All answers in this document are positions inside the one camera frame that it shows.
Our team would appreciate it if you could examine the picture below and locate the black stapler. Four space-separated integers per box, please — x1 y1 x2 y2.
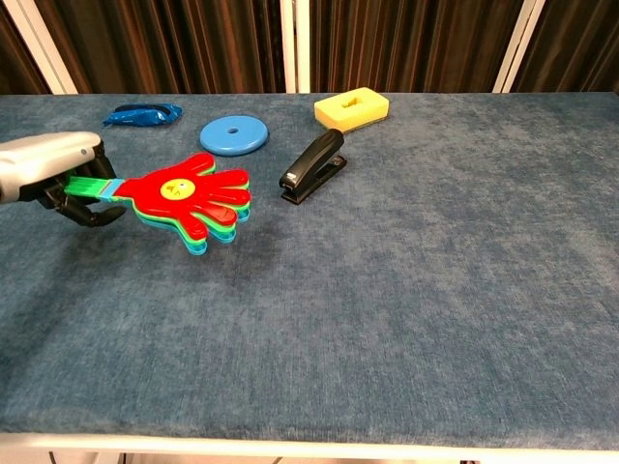
278 128 348 205

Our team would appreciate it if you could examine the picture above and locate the blue plastic wrapper packet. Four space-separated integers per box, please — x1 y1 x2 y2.
102 102 184 130

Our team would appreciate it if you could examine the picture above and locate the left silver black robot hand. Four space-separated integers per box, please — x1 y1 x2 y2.
0 130 128 228

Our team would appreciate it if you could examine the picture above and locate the yellow sponge block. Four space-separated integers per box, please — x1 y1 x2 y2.
313 86 392 135

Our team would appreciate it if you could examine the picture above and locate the white frame post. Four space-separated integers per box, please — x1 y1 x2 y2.
492 0 550 94
280 0 312 94
4 0 79 96

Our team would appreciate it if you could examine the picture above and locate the blue round disc with hole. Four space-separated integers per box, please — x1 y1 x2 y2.
199 114 270 158

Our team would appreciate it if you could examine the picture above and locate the red green hand clapper toy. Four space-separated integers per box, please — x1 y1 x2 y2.
64 152 252 257

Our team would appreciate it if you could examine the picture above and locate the dark blue table mat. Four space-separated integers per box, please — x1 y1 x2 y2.
0 91 619 439

